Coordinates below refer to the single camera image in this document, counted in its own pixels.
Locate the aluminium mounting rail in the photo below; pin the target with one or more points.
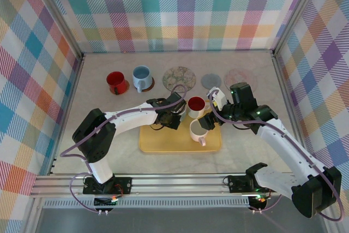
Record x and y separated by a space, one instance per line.
177 184

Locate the aluminium left frame post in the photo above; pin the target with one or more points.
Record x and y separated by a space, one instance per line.
61 17

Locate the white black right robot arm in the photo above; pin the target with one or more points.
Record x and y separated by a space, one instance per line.
283 151

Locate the white mug red inside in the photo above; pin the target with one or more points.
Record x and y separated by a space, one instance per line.
196 104

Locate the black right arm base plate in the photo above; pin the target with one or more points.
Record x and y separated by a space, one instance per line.
235 184

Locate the aluminium frame post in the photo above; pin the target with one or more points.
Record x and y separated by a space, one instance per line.
61 17
297 12

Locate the left controller board with LEDs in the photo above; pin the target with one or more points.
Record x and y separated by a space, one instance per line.
105 201

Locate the red enamel mug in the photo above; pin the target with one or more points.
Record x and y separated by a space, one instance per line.
115 78

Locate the dark brown round coaster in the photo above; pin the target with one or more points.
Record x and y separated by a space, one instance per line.
152 84

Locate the pink unicorn round coaster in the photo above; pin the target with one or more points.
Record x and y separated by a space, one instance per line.
240 76

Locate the aluminium right frame post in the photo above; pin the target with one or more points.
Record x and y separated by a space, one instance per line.
297 12

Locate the controller board with leds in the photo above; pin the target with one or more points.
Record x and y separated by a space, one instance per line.
105 201
259 203

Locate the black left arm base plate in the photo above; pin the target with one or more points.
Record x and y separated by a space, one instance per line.
124 185

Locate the pale pink mug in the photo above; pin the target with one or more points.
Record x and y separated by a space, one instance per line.
197 134

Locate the large blue-grey mug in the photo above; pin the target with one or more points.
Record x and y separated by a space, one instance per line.
141 76

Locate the right controller board with LEDs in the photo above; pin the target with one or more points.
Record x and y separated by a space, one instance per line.
259 203

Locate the grey woven round coaster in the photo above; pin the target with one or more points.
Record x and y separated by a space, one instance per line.
211 80

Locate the aluminium left side rail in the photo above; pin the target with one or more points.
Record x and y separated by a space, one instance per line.
68 107

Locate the aluminium right side rail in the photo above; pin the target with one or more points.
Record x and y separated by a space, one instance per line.
278 65

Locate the floral print round coaster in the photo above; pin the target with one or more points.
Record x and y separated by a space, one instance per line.
178 77

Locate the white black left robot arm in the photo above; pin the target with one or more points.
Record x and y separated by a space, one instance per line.
133 119

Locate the yellow plastic tray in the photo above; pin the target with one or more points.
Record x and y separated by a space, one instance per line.
163 143

